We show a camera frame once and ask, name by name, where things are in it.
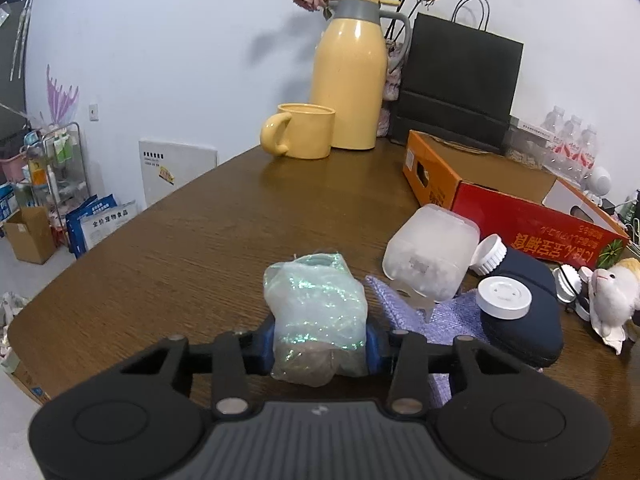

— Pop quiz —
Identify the purple woven cloth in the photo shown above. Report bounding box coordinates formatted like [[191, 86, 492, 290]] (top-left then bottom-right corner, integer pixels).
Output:
[[364, 275, 488, 408]]

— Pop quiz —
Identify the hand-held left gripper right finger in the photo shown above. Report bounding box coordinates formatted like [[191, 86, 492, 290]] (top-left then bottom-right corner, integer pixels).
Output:
[[364, 321, 508, 418]]

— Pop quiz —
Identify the iridescent clear plastic bag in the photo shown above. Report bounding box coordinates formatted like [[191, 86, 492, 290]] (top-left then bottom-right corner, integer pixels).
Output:
[[263, 253, 369, 388]]

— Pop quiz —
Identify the white panel board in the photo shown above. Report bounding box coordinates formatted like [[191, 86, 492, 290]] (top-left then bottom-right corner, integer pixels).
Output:
[[138, 139, 219, 211]]

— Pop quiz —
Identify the white plush sheep toy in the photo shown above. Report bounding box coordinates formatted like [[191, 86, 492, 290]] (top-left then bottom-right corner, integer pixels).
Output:
[[587, 257, 640, 356]]

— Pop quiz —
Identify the orange red cardboard box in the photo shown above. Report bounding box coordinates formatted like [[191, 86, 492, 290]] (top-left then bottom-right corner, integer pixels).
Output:
[[402, 130, 631, 271]]

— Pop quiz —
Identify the small brown cardboard box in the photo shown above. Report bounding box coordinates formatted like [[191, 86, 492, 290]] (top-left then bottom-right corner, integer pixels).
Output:
[[4, 206, 56, 265]]

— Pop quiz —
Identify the wire storage rack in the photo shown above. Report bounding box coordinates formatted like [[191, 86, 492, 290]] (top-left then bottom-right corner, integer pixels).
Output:
[[22, 121, 91, 246]]

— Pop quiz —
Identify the purple wall sticker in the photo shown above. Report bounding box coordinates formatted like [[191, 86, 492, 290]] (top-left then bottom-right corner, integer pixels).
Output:
[[46, 64, 80, 123]]

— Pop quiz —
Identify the white robot speaker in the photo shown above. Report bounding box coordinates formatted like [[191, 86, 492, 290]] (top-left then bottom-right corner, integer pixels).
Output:
[[582, 166, 613, 206]]

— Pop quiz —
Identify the translucent cotton swab container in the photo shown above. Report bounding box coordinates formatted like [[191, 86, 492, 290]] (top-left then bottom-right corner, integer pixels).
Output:
[[382, 205, 481, 303]]

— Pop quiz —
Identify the yellow mug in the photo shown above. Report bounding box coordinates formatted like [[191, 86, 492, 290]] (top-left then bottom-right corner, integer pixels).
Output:
[[260, 103, 336, 160]]

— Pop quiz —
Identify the yellow thermos jug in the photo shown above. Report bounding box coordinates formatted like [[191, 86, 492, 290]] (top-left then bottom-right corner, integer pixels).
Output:
[[309, 0, 413, 151]]

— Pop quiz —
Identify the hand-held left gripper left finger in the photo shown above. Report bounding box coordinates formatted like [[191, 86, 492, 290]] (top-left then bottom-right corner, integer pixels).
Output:
[[119, 316, 277, 420]]

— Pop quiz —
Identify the white label pet food bag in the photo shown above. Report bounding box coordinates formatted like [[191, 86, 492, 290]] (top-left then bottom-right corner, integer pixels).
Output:
[[80, 201, 138, 253]]

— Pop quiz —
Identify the pink fuzzy vase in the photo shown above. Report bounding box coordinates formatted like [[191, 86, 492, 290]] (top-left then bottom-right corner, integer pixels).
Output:
[[377, 42, 406, 138]]

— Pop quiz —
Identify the white screw cap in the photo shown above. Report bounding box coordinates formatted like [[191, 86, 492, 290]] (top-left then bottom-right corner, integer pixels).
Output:
[[476, 277, 532, 320]]

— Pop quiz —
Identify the navy blue zip pouch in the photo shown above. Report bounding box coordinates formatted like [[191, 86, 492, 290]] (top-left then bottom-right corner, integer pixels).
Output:
[[480, 247, 563, 368]]

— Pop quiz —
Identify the black paper bag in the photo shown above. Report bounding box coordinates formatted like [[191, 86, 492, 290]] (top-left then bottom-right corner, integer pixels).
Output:
[[387, 0, 525, 153]]

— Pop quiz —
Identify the black usb cable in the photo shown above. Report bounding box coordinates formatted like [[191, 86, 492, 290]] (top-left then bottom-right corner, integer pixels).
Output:
[[560, 272, 593, 320]]

